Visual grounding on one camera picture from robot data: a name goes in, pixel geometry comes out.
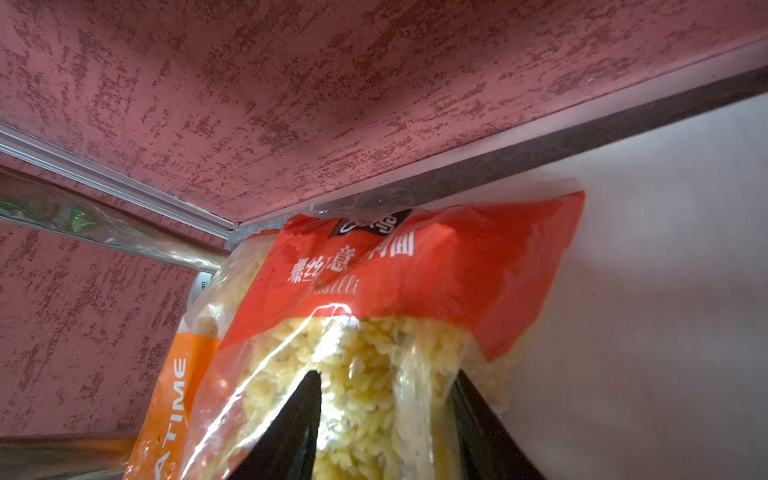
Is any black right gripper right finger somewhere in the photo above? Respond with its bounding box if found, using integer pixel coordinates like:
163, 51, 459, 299
450, 371, 545, 480

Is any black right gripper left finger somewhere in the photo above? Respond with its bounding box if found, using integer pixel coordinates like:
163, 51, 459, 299
228, 370, 321, 480

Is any orange macaroni bag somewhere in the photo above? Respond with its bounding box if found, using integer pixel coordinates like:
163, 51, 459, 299
123, 230, 278, 479

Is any white two-tier shelf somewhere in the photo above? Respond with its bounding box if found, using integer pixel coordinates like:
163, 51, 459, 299
1, 68, 767, 479

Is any aluminium corner post left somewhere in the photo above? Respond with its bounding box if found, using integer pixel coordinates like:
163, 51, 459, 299
1, 124, 237, 239

